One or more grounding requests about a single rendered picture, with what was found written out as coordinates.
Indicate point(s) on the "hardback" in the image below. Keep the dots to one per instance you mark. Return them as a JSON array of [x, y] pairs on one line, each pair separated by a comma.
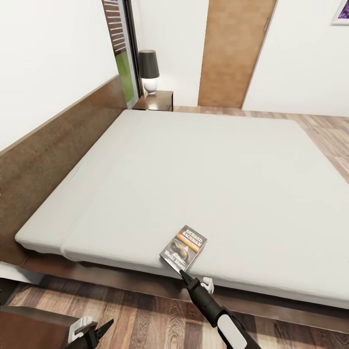
[[183, 249]]

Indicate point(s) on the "bed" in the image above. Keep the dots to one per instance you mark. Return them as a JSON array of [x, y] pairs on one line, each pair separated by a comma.
[[96, 193]]

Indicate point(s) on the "table lamp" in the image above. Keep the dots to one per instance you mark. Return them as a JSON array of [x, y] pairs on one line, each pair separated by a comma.
[[148, 70]]

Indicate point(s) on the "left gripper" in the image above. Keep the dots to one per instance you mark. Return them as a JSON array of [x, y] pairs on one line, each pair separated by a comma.
[[90, 340]]

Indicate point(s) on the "sliding door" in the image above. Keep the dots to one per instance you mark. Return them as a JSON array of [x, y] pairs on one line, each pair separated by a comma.
[[235, 32]]

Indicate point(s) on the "nightstand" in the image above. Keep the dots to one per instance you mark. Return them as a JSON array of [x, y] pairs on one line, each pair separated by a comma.
[[24, 327], [159, 101]]

